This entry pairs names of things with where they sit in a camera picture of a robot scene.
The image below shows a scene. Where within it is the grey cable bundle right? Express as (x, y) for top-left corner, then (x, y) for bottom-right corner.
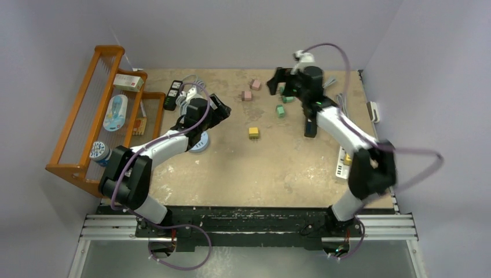
(334, 92), (349, 116)

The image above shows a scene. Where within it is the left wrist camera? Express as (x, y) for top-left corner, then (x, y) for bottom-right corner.
(175, 86), (201, 115)

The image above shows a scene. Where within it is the green charger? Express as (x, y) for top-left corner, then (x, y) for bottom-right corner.
(275, 105), (285, 118)

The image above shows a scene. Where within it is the orange snack packet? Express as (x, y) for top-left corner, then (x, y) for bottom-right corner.
(132, 117), (147, 136)

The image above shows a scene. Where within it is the white red box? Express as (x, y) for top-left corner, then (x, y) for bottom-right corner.
(113, 74), (144, 92)

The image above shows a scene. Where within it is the orange wooden rack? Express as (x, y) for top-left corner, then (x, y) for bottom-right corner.
(46, 45), (166, 197)

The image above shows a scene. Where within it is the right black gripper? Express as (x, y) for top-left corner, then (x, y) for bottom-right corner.
(268, 67), (310, 102)

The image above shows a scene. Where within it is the yellow usb charger plug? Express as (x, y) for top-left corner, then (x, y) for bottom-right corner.
(248, 127), (260, 140)

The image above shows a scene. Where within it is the grey cable bundle left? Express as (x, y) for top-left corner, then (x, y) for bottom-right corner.
(180, 75), (207, 97)

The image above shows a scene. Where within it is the round blue power socket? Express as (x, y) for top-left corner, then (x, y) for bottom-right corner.
(188, 131), (210, 153)

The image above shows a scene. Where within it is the blue blister pack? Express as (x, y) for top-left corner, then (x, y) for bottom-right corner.
(102, 94), (128, 131)

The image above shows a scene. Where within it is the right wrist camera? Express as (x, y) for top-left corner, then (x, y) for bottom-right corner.
(291, 50), (315, 74)

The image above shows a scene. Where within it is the yellow charger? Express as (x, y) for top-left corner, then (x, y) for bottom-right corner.
(343, 153), (352, 166)

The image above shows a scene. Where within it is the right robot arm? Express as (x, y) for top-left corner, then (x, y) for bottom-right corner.
(266, 66), (397, 236)

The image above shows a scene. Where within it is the white power strip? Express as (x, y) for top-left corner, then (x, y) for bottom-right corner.
(335, 147), (350, 180)

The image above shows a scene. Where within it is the green usb charger plug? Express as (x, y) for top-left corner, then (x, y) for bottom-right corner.
(279, 86), (295, 104)

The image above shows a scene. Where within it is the blue white cup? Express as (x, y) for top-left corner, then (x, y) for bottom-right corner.
(89, 141), (112, 167)

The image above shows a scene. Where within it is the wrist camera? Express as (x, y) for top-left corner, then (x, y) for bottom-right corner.
(291, 50), (315, 74)
(175, 86), (201, 115)

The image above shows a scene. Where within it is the pink usb charger plug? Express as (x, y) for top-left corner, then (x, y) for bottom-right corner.
(249, 79), (262, 91)

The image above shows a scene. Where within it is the white wall bracket upper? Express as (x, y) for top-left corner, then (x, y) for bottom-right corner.
(367, 101), (380, 123)

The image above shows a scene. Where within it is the black metal base rail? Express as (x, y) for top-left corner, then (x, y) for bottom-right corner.
(79, 205), (419, 254)

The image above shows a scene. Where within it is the pink charger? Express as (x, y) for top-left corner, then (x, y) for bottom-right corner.
(240, 91), (253, 101)

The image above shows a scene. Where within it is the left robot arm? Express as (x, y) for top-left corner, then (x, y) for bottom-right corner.
(98, 94), (232, 237)

